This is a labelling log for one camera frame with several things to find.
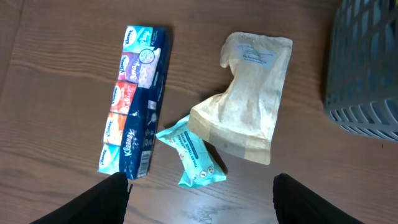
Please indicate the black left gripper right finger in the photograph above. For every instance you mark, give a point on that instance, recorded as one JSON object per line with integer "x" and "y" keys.
{"x": 295, "y": 203}

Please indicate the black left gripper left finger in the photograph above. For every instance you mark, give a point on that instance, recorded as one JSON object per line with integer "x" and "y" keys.
{"x": 106, "y": 202}

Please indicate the beige paper pouch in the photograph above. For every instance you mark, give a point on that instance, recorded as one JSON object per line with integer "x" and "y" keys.
{"x": 241, "y": 121}

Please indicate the teal wipes packet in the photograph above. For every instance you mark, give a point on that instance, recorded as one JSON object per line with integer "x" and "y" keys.
{"x": 200, "y": 168}

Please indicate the blue Kleenex tissue multipack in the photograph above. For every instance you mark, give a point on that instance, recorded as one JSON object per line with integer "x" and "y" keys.
{"x": 129, "y": 133}

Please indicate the grey plastic lattice basket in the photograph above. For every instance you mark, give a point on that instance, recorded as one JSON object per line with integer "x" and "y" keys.
{"x": 361, "y": 85}

